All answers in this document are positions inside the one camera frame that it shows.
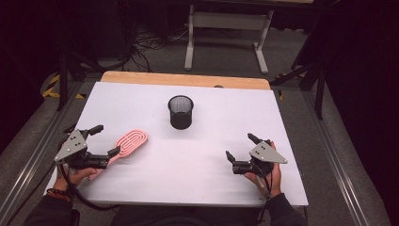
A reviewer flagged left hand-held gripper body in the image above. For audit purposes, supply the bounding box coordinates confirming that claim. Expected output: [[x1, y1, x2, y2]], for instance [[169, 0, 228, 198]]
[[54, 128, 110, 170]]

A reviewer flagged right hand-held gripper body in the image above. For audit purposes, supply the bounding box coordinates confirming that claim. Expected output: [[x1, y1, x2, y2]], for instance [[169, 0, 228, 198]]
[[232, 137, 289, 177]]

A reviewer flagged pink hairbrush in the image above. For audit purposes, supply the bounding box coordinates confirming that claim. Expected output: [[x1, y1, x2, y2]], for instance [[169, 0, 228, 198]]
[[88, 129, 150, 182]]

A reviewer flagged black mesh pen holder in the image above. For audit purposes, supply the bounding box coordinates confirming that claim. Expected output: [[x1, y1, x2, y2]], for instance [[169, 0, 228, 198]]
[[167, 94, 195, 131]]

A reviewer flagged person's right hand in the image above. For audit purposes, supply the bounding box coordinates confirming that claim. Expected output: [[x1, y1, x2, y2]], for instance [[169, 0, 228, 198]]
[[244, 140, 283, 199]]

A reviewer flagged person's left hand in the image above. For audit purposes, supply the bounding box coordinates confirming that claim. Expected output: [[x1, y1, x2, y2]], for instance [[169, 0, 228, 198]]
[[52, 167, 99, 192]]

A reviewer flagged white table cover sheet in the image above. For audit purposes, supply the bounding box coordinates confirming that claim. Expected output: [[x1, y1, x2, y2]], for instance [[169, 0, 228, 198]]
[[41, 81, 310, 208]]

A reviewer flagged black metal stand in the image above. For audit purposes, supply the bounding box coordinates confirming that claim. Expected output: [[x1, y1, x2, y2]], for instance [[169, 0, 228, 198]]
[[270, 57, 327, 121], [56, 51, 106, 112]]

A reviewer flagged yellow black hazard tape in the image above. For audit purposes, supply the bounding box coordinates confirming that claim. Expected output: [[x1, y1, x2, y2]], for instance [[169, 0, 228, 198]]
[[41, 73, 88, 100]]

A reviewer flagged person's dark torso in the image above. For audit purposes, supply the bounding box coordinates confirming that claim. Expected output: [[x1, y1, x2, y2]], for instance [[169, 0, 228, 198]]
[[110, 204, 263, 226]]

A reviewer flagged wooden table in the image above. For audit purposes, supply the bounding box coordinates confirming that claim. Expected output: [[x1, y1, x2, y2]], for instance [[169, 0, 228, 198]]
[[100, 70, 272, 91]]

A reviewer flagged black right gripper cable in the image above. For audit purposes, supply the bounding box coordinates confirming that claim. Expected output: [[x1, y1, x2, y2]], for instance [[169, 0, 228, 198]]
[[252, 163, 273, 224]]

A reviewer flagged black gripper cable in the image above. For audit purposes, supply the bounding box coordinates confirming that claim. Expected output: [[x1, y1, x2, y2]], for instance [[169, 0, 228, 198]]
[[57, 163, 121, 212], [252, 163, 273, 224]]

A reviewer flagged grey metal floor rail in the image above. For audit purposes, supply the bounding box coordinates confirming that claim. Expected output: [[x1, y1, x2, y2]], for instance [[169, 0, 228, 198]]
[[0, 80, 85, 226], [301, 89, 372, 226]]

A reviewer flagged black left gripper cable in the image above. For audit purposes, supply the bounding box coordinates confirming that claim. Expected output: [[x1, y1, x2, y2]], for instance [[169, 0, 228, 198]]
[[57, 163, 121, 212]]

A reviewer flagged beaded bracelet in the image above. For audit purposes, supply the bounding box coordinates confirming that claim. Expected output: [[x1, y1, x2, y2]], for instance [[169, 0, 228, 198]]
[[45, 187, 73, 203]]

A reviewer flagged tangle of black floor cables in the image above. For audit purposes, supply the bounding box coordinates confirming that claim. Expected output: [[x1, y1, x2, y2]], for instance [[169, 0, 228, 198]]
[[124, 27, 190, 73]]

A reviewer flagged white metal table frame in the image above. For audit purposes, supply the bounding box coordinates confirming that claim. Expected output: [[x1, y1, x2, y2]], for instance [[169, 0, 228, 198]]
[[184, 2, 275, 75]]

